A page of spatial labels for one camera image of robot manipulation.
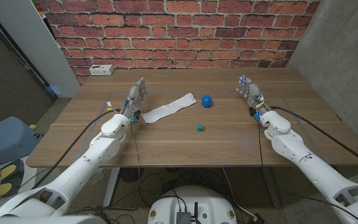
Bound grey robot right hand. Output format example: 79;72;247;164
236;74;272;121

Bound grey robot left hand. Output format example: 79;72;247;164
119;77;148;123

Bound white cloth strip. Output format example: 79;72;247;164
140;92;197;124

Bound white power strip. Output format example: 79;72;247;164
88;64;115;77

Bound black round fan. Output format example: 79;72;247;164
119;167;145;183

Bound red brick printed backdrop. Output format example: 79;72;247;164
39;0;321;85

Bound white table leg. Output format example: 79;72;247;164
103;167;121;208

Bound grey table leg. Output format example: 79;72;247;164
261;166;282;208

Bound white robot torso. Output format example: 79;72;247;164
147;185;237;224

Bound grey electronics box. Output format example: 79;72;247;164
175;210;193;224

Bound dark grey door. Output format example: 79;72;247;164
0;6;57;134

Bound blue grey storage bin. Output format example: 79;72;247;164
0;116;42;170

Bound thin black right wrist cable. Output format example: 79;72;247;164
257;119;264;167

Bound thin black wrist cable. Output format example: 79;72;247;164
130;121;142;187
257;119;264;167

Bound thin black left wrist cable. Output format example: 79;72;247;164
130;121;142;187

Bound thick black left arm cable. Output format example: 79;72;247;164
31;108;121;190

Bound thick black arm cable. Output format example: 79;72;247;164
270;105;358;172
31;108;121;190

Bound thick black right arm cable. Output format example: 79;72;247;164
270;105;358;172

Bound white wall panel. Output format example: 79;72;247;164
0;0;81;99

